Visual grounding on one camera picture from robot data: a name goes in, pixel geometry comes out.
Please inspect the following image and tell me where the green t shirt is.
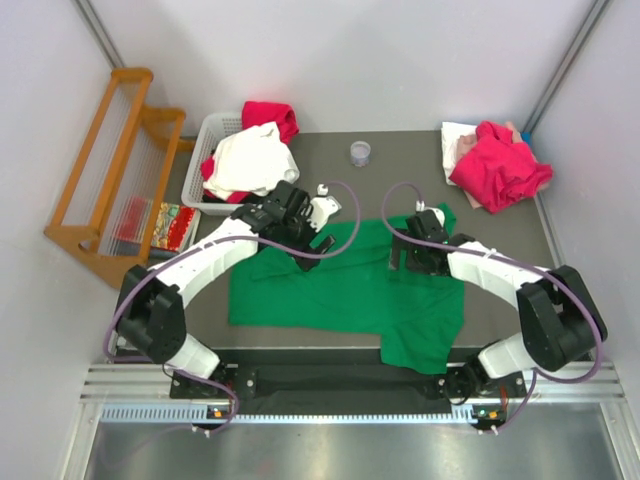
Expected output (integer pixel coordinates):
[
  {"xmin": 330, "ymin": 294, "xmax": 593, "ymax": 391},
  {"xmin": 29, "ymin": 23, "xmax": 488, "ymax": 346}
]
[{"xmin": 229, "ymin": 220, "xmax": 464, "ymax": 375}]

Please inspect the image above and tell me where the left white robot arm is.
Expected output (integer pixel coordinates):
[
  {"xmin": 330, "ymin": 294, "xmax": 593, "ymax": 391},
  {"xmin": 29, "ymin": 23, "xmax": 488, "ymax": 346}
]
[{"xmin": 114, "ymin": 193, "xmax": 341, "ymax": 397}]

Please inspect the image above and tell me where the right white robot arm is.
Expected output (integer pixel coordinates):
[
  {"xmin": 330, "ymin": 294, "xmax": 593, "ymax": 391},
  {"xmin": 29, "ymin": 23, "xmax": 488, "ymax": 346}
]
[{"xmin": 390, "ymin": 209, "xmax": 608, "ymax": 396}]

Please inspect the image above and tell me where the black t shirt in basket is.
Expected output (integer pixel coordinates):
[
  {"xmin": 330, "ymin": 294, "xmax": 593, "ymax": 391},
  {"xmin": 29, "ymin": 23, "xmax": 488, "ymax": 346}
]
[{"xmin": 201, "ymin": 190, "xmax": 264, "ymax": 205}]

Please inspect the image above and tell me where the white t shirt in basket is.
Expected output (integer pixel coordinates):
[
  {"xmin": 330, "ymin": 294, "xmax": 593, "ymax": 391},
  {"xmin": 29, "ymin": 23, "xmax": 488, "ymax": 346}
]
[{"xmin": 203, "ymin": 122, "xmax": 300, "ymax": 200}]

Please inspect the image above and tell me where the crumpled red t shirt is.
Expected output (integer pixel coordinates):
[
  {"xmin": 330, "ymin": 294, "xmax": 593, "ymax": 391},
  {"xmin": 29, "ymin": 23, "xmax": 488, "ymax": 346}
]
[{"xmin": 448, "ymin": 120, "xmax": 554, "ymax": 215}]

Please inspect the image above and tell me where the folded pink t shirt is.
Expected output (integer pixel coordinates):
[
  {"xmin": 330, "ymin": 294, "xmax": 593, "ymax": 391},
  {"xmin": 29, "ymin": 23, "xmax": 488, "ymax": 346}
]
[{"xmin": 453, "ymin": 120, "xmax": 540, "ymax": 210}]

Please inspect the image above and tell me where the jar of paper clips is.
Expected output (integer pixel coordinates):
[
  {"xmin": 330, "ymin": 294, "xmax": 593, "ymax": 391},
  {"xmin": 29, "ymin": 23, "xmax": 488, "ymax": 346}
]
[{"xmin": 350, "ymin": 141, "xmax": 371, "ymax": 167}]

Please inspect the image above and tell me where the folded white t shirt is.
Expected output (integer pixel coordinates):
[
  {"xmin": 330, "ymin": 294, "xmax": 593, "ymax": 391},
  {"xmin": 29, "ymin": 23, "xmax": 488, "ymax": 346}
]
[{"xmin": 441, "ymin": 122, "xmax": 477, "ymax": 186}]

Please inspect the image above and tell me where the colourful red box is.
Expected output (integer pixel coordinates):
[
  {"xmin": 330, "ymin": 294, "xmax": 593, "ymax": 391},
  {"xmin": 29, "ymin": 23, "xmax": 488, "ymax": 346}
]
[{"xmin": 149, "ymin": 202, "xmax": 201, "ymax": 260}]

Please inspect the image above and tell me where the red t shirt in basket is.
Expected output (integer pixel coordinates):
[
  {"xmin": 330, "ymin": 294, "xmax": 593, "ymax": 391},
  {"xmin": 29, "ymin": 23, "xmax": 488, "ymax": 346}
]
[{"xmin": 200, "ymin": 101, "xmax": 299, "ymax": 182}]

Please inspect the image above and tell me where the white laundry basket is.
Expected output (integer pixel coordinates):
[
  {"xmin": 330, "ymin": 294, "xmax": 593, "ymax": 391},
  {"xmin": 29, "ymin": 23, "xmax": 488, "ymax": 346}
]
[{"xmin": 180, "ymin": 111, "xmax": 282, "ymax": 218}]

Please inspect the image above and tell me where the wooden rack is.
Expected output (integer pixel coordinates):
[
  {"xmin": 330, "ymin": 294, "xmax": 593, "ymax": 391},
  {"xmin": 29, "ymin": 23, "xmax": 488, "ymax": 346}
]
[{"xmin": 44, "ymin": 67, "xmax": 195, "ymax": 288}]

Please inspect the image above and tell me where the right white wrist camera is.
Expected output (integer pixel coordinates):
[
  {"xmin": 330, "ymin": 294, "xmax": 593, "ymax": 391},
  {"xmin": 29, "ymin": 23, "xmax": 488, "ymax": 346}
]
[{"xmin": 415, "ymin": 200, "xmax": 446, "ymax": 226}]

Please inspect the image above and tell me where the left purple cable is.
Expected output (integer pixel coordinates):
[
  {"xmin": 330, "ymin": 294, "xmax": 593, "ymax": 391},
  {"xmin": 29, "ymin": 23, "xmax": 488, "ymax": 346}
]
[{"xmin": 102, "ymin": 180, "xmax": 362, "ymax": 434}]

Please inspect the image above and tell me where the purple cable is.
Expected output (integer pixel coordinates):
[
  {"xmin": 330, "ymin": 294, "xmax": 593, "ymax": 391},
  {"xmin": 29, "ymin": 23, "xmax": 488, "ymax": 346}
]
[
  {"xmin": 381, "ymin": 181, "xmax": 607, "ymax": 434},
  {"xmin": 102, "ymin": 180, "xmax": 362, "ymax": 434}
]

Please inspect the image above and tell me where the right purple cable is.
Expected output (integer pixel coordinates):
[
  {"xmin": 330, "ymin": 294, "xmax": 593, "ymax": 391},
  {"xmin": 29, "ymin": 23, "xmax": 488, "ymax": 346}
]
[{"xmin": 381, "ymin": 181, "xmax": 607, "ymax": 434}]

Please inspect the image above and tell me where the slotted cable duct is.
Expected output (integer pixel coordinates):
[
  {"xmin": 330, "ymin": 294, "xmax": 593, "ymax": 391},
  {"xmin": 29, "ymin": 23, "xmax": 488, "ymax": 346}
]
[{"xmin": 100, "ymin": 404, "xmax": 503, "ymax": 425}]

